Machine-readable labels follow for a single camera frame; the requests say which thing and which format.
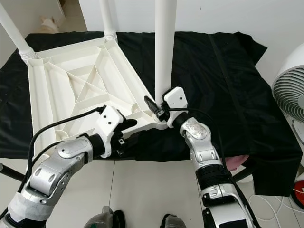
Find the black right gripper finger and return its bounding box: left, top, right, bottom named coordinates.
left=144, top=95, right=163, bottom=117

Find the white plastic table leg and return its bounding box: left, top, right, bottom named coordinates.
left=154, top=0, right=178, bottom=103
left=0, top=4, right=38, bottom=60
left=99, top=0, right=118, bottom=41

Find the white plastic table top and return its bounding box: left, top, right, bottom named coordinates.
left=21, top=38, right=169, bottom=160

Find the black fabric table cover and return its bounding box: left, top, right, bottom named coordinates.
left=0, top=31, right=297, bottom=198

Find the grey robot left foot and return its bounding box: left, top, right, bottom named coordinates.
left=86, top=207, right=126, bottom=228

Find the grey robot foot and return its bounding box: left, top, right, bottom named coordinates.
left=86, top=207, right=126, bottom=228
left=161, top=214, right=190, bottom=228

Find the pink soft item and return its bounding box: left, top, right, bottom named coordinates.
left=226, top=154, right=250, bottom=171

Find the grey robot right foot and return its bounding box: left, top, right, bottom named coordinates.
left=161, top=214, right=190, bottom=228

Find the grey metal table leg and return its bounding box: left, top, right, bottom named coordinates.
left=233, top=164, right=257, bottom=183

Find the beige furry object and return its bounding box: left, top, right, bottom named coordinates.
left=40, top=15, right=61, bottom=33

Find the white round standing fan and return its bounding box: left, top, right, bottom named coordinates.
left=272, top=43, right=304, bottom=124

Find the white rounded appliance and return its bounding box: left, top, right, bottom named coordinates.
left=290, top=119, right=304, bottom=171

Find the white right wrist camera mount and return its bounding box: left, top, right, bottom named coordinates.
left=163, top=86, right=188, bottom=128

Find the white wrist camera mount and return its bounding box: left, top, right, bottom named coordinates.
left=163, top=86, right=188, bottom=128
left=95, top=105, right=126, bottom=158

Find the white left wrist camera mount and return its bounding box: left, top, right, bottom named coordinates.
left=95, top=105, right=126, bottom=158

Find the black metal frame rod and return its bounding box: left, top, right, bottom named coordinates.
left=0, top=164, right=27, bottom=183

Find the white power cable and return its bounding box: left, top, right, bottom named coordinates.
left=256, top=192, right=304, bottom=224

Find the red round cable reel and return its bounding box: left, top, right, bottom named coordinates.
left=294, top=178, right=304, bottom=207

